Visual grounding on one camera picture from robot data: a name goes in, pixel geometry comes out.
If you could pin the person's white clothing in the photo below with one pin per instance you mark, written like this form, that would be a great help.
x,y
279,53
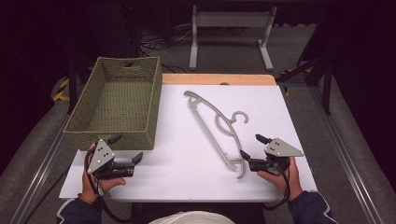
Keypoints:
x,y
191,218

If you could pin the green woven basket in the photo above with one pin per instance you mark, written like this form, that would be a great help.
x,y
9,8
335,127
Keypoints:
x,y
121,102

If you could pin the white board sheet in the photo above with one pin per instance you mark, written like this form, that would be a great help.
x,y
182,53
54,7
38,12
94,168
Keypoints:
x,y
186,174

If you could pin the person's right hand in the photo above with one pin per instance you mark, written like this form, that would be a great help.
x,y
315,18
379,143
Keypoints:
x,y
291,182

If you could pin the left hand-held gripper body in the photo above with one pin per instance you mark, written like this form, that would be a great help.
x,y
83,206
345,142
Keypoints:
x,y
100,155

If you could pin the grey plastic clothes hanger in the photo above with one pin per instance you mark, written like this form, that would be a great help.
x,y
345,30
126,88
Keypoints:
x,y
214,137

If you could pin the yellow black striped tape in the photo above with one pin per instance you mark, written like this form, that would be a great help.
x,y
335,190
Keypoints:
x,y
60,91

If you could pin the white metal stand frame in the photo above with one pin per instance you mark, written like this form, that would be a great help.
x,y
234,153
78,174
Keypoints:
x,y
232,19

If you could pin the person's left hand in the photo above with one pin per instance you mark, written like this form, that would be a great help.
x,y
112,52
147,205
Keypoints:
x,y
88,186

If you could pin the aluminium rail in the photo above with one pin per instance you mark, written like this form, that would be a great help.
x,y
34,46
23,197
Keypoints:
x,y
40,177
345,155

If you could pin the black metal post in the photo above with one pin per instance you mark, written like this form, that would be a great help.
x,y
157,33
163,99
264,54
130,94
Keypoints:
x,y
72,87

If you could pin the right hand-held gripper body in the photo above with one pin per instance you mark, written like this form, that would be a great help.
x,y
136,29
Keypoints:
x,y
280,148

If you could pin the black metal stand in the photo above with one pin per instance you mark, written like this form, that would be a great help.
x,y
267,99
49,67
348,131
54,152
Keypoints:
x,y
317,71

